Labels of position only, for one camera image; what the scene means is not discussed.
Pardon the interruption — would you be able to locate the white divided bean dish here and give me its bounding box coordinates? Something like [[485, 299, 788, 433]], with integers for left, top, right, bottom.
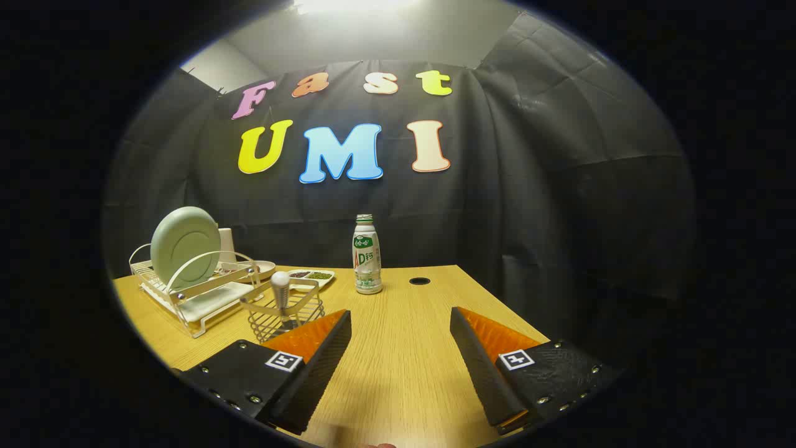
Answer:
[[288, 269, 336, 292]]

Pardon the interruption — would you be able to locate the white drip tray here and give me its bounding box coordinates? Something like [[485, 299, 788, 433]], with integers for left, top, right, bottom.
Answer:
[[180, 281, 257, 323]]

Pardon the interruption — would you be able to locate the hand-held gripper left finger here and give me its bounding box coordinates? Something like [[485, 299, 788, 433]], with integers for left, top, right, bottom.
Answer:
[[177, 309, 353, 436]]

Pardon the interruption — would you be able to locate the metal wire basket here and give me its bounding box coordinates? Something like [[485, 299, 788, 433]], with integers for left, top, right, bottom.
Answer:
[[241, 278, 325, 344]]

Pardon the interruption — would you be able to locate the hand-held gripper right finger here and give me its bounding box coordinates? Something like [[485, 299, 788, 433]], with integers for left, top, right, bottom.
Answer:
[[449, 306, 622, 436]]

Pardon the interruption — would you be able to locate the round plate with meat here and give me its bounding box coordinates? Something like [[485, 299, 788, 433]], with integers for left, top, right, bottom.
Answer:
[[239, 260, 276, 282]]

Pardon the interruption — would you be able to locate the white wire dish rack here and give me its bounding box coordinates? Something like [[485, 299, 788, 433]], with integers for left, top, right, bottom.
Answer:
[[129, 243, 265, 338]]

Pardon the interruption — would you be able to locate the pale green plate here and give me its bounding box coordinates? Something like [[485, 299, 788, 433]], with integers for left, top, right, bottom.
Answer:
[[150, 207, 222, 291]]

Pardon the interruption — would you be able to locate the white green-label drink bottle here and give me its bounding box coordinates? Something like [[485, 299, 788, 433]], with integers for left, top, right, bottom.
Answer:
[[353, 214, 383, 295]]

